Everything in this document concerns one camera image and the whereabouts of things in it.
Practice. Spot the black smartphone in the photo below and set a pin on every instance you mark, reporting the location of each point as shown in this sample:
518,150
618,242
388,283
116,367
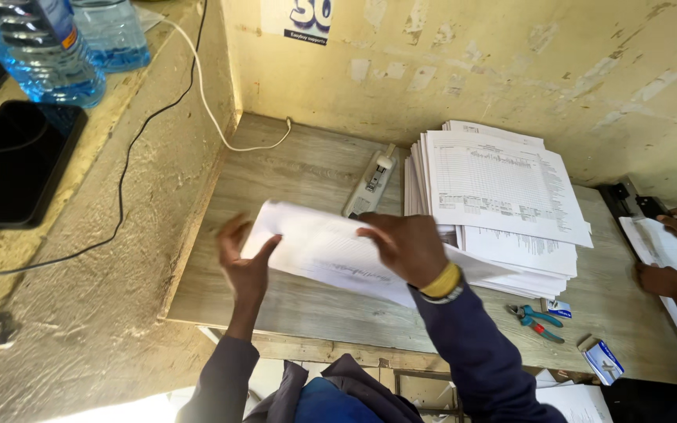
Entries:
15,161

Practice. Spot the papers under table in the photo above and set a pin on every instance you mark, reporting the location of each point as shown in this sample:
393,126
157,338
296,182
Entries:
567,399

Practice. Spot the black hole punch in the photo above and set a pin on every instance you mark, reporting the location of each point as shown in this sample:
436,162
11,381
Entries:
632,205

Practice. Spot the printed paper sheet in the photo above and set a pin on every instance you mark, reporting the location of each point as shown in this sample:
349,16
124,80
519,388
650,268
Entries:
667,258

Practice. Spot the white paper bundle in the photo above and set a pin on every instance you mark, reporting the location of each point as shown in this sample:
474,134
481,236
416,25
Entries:
338,252

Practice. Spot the grey stapler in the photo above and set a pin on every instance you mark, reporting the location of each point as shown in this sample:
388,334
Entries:
371,182

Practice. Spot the wall sticker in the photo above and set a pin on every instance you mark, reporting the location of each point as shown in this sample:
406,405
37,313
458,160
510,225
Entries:
308,19

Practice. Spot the person's right hand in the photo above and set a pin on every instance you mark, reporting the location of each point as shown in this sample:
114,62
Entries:
409,247

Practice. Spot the pile of printed paper sheets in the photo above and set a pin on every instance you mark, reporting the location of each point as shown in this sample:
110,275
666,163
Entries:
503,200

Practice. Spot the large clear water bottle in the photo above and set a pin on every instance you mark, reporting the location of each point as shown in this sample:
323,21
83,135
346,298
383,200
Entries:
39,50

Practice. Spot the yellow wristband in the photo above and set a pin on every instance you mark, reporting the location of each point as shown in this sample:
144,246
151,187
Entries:
442,281

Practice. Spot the person's right fingers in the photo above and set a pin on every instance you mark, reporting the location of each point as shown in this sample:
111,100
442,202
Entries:
378,230

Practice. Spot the open blue staple box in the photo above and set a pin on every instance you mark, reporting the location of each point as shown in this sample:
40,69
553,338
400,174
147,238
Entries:
602,359

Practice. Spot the person's left hand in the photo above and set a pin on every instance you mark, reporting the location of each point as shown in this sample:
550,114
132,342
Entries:
247,275

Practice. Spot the person's blue jacket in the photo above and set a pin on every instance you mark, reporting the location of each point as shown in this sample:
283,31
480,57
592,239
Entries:
338,396

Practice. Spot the small blue staple box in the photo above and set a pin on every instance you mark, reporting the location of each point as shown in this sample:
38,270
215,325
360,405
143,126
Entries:
558,308

